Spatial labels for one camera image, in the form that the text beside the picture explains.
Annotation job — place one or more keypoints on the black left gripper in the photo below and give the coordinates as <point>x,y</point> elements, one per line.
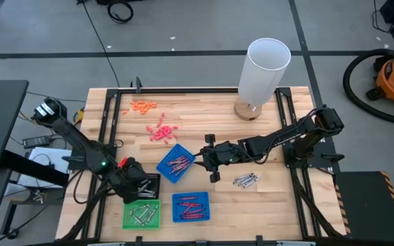
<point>128,184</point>

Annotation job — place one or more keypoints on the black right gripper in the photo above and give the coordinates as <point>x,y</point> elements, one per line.
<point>221,155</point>

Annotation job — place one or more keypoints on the grey crayon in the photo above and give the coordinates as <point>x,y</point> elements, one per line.
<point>147,195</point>
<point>144,186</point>

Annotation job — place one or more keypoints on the blue plastic slotted basket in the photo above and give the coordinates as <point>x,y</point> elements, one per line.
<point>163,167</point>
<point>180,212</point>

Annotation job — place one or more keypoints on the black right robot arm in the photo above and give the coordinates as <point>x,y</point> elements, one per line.
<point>286,135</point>

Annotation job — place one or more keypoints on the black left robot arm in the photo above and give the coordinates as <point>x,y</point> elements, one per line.
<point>70,131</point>

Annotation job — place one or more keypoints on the black plastic slotted basket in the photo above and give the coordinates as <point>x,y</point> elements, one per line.
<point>154,191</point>

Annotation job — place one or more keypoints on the green plastic slotted basket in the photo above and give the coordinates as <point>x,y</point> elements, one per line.
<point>128,222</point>

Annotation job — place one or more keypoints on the round wooden lamp base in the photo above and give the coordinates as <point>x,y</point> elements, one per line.
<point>243,112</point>

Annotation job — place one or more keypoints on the yellow clamp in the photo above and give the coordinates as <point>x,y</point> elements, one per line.
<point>79,116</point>

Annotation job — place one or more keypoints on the white box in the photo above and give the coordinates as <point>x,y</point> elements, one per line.
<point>43,164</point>

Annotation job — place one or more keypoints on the bunch of keys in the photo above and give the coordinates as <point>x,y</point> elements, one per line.
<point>38,197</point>

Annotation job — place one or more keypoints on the white cylindrical lamp shade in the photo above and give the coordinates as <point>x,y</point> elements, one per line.
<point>265,68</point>

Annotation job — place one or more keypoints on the black desk leg beam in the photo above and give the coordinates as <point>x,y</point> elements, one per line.
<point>29,167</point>

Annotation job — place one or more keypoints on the black power adapter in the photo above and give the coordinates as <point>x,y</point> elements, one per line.
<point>36,141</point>

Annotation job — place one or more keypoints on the black desk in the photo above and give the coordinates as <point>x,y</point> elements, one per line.
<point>2,119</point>

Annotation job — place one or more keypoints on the black hazard-striped platform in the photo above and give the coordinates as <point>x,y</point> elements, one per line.
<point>364,205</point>

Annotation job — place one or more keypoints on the black aluminium table frame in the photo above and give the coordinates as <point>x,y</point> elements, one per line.
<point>169,90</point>

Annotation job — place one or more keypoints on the black clamp bracket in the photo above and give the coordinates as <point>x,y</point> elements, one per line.
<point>138,85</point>

